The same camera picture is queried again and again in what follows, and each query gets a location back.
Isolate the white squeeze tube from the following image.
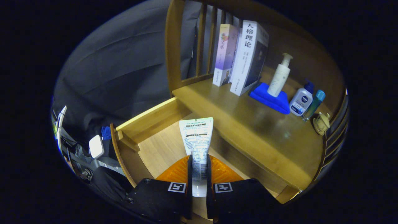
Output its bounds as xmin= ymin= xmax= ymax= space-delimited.
xmin=179 ymin=117 xmax=214 ymax=198

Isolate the brown wooden drawer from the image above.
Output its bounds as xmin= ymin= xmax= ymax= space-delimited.
xmin=109 ymin=96 xmax=299 ymax=223

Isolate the white curved bar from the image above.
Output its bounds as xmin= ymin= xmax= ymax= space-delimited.
xmin=56 ymin=105 xmax=67 ymax=153

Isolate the beige lidded teacup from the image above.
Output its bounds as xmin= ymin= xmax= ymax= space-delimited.
xmin=312 ymin=112 xmax=331 ymax=136

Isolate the purple book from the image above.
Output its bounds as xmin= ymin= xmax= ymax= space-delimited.
xmin=212 ymin=24 xmax=239 ymax=87

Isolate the white pump bottle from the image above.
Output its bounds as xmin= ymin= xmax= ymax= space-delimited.
xmin=267 ymin=53 xmax=294 ymax=98

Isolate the white bottle with blue cap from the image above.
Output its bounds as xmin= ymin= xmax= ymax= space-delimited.
xmin=289 ymin=81 xmax=315 ymax=117

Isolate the thick white book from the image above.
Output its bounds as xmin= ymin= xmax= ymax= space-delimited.
xmin=229 ymin=20 xmax=270 ymax=96

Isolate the blue folded cloth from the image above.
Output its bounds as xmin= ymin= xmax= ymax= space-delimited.
xmin=249 ymin=82 xmax=291 ymax=115

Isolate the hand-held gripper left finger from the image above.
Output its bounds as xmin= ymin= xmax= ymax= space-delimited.
xmin=126 ymin=155 xmax=193 ymax=223

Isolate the black backdrop cloth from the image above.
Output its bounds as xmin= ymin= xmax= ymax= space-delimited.
xmin=53 ymin=0 xmax=199 ymax=131

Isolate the white square device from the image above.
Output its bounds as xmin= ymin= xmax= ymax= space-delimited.
xmin=89 ymin=135 xmax=105 ymax=159

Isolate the slim teal bottle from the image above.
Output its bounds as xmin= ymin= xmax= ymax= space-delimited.
xmin=302 ymin=90 xmax=326 ymax=121

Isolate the wooden countertop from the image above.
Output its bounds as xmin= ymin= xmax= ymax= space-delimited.
xmin=172 ymin=76 xmax=325 ymax=191

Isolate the brown wooden cabinet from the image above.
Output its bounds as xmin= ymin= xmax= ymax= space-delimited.
xmin=165 ymin=0 xmax=350 ymax=204

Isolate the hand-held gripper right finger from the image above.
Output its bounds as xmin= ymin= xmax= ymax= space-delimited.
xmin=206 ymin=155 xmax=280 ymax=223

